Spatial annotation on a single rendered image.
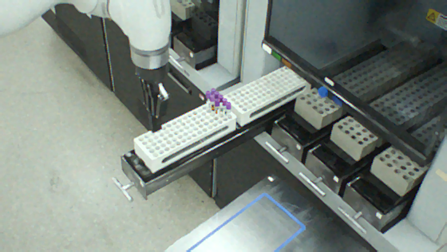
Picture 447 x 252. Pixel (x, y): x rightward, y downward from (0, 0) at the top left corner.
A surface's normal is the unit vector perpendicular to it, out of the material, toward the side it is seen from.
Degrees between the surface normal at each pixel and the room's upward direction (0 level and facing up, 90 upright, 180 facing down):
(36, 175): 0
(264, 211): 0
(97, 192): 0
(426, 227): 90
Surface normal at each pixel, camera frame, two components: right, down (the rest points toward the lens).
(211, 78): 0.04, -0.72
